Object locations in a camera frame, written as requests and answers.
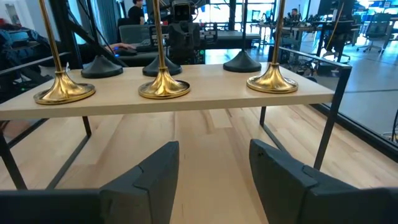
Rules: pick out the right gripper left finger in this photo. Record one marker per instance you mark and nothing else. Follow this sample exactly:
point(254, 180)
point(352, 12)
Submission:
point(146, 193)

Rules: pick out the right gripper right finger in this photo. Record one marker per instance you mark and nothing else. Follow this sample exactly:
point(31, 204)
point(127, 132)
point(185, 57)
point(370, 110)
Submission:
point(286, 193)

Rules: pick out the black candlestick holder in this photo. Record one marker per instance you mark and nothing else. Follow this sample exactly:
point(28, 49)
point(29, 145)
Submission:
point(149, 71)
point(242, 65)
point(102, 70)

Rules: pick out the gold candlestick holder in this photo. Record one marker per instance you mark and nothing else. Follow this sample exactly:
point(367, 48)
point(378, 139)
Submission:
point(163, 85)
point(272, 82)
point(63, 90)

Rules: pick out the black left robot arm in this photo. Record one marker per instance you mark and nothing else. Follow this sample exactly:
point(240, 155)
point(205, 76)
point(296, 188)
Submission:
point(202, 58)

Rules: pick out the black computer mouse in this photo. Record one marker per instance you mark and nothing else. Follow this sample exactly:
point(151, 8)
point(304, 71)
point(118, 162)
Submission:
point(126, 52)

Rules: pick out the person's hand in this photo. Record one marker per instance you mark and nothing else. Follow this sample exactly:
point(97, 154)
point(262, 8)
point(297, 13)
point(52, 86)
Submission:
point(121, 46)

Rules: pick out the office chair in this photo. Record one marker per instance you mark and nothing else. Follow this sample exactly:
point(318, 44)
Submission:
point(376, 29)

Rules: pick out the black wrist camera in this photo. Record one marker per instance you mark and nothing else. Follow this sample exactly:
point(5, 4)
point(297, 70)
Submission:
point(181, 12)

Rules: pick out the wooden riser shelf black frame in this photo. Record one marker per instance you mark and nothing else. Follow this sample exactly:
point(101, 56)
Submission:
point(217, 93)

